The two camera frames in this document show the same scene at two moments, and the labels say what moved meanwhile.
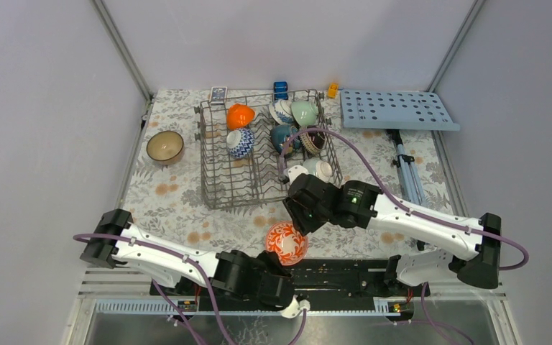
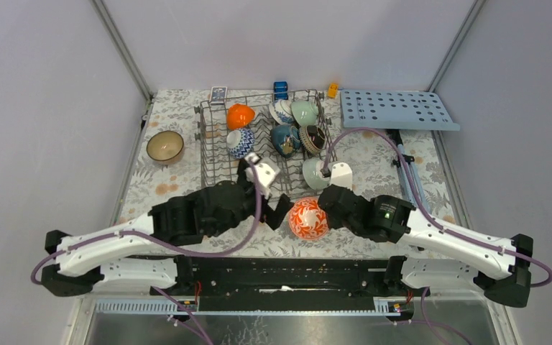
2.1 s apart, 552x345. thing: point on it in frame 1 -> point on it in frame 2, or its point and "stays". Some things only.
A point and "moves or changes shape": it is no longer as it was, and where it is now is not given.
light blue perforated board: (389, 109) stays
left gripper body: (265, 263) -> (245, 174)
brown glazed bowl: (164, 146) stays
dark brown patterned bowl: (313, 141) stays
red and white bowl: (283, 238) moves or changes shape
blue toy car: (280, 89) stays
